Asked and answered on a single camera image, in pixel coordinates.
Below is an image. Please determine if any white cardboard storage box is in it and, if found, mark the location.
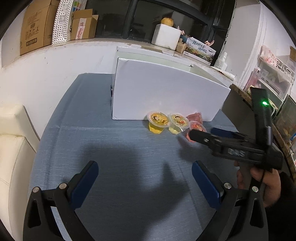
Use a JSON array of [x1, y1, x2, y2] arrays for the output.
[[111, 47, 230, 121]]

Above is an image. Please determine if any cream leather sofa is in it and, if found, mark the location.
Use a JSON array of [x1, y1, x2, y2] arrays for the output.
[[1, 104, 40, 240]]

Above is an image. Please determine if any wooden side table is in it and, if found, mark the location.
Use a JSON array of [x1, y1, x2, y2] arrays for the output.
[[222, 84, 295, 181]]

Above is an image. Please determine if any pink jelly cup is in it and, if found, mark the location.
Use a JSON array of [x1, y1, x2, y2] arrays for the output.
[[186, 120, 207, 142], [187, 113, 203, 124]]

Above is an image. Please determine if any white foam block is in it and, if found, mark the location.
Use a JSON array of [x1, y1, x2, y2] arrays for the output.
[[151, 24, 182, 51]]

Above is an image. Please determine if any tall brown cardboard box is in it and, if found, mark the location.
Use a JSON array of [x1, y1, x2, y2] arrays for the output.
[[20, 0, 60, 55]]

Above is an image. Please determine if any white plastic bottle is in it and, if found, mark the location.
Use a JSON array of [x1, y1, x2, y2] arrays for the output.
[[214, 52, 227, 71]]

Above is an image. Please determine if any right hand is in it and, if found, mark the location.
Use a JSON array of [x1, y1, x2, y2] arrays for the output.
[[234, 161, 281, 207]]

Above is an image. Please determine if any open brown cardboard box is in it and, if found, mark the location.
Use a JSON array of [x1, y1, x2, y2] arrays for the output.
[[70, 9, 99, 40]]

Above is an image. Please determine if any white wire storage rack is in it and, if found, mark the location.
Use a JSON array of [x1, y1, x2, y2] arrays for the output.
[[244, 45, 295, 110]]

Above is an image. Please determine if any printed landscape gift box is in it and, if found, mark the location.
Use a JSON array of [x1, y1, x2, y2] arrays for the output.
[[183, 37, 216, 65]]

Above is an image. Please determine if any yellow pomelo fruit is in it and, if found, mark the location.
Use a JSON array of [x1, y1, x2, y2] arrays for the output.
[[161, 17, 174, 27]]

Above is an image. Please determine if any white paper shopping bag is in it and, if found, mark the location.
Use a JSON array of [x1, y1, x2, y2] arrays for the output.
[[68, 0, 87, 32]]

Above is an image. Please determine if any white perforated panel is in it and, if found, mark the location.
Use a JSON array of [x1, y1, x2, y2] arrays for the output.
[[52, 0, 74, 45]]

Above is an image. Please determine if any yellow jelly cup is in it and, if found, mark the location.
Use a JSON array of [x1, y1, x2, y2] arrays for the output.
[[168, 113, 189, 135], [147, 111, 171, 134]]

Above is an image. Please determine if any blue grey tablecloth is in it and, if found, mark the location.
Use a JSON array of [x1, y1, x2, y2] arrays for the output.
[[30, 73, 237, 240]]

